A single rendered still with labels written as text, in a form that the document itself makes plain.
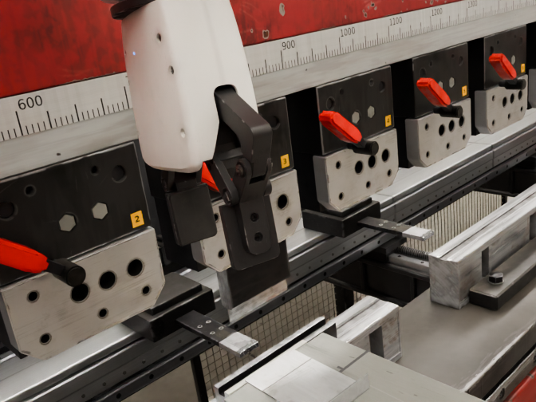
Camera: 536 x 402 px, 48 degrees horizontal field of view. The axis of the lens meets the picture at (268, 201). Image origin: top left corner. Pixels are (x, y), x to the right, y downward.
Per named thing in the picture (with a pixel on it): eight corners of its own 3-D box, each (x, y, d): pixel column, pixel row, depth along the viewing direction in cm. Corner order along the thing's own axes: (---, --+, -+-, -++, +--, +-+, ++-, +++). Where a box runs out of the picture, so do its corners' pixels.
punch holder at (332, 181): (330, 216, 76) (317, 87, 71) (284, 205, 82) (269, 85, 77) (400, 181, 86) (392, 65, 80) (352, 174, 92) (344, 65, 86)
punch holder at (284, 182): (207, 278, 64) (180, 128, 59) (163, 260, 70) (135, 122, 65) (304, 230, 73) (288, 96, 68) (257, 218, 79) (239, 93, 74)
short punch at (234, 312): (234, 325, 73) (222, 254, 70) (224, 320, 74) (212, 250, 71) (292, 291, 79) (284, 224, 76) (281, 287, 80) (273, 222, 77)
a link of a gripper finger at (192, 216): (145, 155, 45) (165, 241, 46) (159, 157, 42) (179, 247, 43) (184, 146, 46) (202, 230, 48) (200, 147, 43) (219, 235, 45)
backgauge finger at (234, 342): (217, 381, 78) (210, 348, 77) (116, 321, 97) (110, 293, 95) (281, 339, 86) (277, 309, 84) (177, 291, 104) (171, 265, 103)
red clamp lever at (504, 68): (506, 50, 93) (527, 82, 99) (481, 51, 96) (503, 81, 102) (502, 61, 92) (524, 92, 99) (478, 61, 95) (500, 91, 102)
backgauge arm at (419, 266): (455, 326, 127) (454, 266, 122) (254, 258, 172) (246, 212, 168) (474, 309, 132) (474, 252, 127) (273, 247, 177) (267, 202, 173)
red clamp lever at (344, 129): (337, 108, 68) (381, 144, 75) (311, 106, 71) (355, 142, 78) (332, 122, 68) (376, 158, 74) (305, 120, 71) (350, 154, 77)
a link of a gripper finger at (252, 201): (206, 160, 35) (230, 269, 36) (230, 163, 32) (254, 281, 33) (255, 148, 36) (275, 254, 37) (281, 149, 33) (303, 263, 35)
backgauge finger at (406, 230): (410, 256, 105) (408, 230, 104) (302, 227, 124) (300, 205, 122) (447, 232, 113) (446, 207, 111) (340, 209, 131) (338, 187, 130)
